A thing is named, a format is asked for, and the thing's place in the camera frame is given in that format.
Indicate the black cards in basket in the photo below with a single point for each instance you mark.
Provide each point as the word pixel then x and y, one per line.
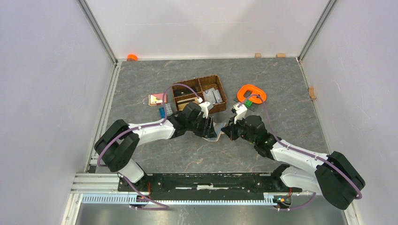
pixel 183 91

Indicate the aluminium frame rail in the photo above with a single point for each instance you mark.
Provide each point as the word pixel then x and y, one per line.
pixel 115 188

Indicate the playing card box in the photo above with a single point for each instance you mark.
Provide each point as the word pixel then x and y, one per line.
pixel 157 99

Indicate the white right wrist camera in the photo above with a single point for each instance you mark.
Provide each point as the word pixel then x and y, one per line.
pixel 239 109

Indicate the orange round cap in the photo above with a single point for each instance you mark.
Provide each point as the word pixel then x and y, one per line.
pixel 131 57

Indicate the green toy brick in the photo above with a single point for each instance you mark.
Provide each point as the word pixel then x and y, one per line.
pixel 248 103

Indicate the wooden block right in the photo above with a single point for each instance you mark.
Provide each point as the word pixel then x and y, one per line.
pixel 280 55

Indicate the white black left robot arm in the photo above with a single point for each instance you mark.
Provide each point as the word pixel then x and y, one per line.
pixel 117 145

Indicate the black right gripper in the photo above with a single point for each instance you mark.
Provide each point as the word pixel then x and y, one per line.
pixel 229 129

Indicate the blue toy brick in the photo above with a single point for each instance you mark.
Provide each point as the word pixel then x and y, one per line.
pixel 165 110

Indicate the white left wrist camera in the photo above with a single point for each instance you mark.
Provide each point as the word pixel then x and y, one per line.
pixel 205 107

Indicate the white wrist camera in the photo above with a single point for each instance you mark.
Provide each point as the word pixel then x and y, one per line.
pixel 239 109
pixel 205 107

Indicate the silver cards in basket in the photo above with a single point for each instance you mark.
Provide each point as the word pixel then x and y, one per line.
pixel 213 96

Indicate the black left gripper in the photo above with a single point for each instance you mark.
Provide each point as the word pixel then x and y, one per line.
pixel 207 131

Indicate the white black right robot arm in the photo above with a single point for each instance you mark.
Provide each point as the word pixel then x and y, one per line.
pixel 320 170

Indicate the brown woven divided basket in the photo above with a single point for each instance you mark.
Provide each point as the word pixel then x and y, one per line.
pixel 201 84

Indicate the curved wooden piece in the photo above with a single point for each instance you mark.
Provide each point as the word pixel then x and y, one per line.
pixel 311 92

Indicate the beige leather card holder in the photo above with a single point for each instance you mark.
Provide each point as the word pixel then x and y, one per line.
pixel 218 131

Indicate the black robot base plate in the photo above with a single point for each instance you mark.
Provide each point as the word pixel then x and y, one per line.
pixel 211 186

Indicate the yellow cards in basket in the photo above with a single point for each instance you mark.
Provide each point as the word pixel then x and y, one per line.
pixel 181 104

